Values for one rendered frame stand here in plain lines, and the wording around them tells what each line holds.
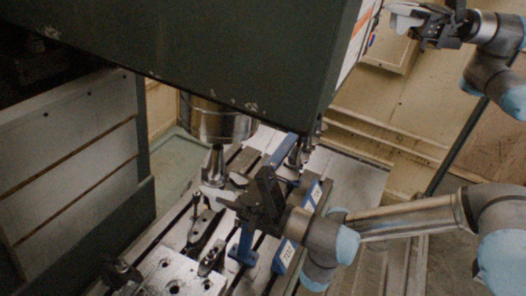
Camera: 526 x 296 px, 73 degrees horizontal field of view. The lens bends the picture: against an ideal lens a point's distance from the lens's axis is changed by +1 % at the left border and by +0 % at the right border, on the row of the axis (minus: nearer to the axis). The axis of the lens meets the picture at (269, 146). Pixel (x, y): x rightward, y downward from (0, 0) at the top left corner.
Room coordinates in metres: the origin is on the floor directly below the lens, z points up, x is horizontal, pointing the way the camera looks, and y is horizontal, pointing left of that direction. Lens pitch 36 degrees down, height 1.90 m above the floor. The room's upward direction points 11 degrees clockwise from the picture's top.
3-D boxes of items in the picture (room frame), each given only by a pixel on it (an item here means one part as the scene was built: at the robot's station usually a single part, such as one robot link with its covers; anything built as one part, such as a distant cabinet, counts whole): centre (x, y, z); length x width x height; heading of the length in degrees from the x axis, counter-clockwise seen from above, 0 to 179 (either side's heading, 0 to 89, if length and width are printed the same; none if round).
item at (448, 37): (0.84, -0.33, 1.71); 0.12 x 0.08 x 0.09; 103
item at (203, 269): (0.63, 0.11, 0.97); 0.13 x 0.03 x 0.15; 163
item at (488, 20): (0.86, -0.41, 1.72); 0.08 x 0.05 x 0.08; 13
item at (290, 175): (0.82, -0.07, 1.21); 0.07 x 0.05 x 0.01; 73
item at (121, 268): (0.54, 0.33, 0.97); 0.13 x 0.03 x 0.15; 73
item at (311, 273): (0.52, -0.17, 1.22); 0.11 x 0.08 x 0.11; 161
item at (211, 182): (0.59, 0.11, 1.36); 0.06 x 0.06 x 0.03
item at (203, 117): (0.59, 0.11, 1.57); 0.16 x 0.16 x 0.12
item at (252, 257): (0.73, 0.02, 1.05); 0.10 x 0.05 x 0.30; 73
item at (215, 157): (0.59, 0.11, 1.41); 0.04 x 0.04 x 0.07
